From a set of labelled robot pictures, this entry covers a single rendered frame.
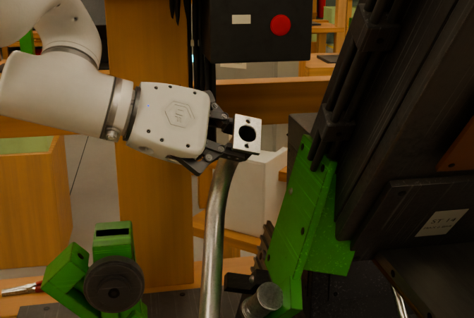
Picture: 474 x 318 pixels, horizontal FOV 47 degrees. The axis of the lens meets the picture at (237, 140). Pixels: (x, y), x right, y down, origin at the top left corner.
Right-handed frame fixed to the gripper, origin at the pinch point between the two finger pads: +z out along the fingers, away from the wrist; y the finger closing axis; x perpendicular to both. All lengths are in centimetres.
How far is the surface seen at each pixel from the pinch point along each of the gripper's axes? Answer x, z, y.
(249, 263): 46, 21, -3
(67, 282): 8.7, -18.1, -21.2
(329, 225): -4.6, 12.1, -11.8
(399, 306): -2.1, 24.2, -19.9
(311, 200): -6.0, 8.7, -9.4
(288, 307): 0.4, 9.0, -21.9
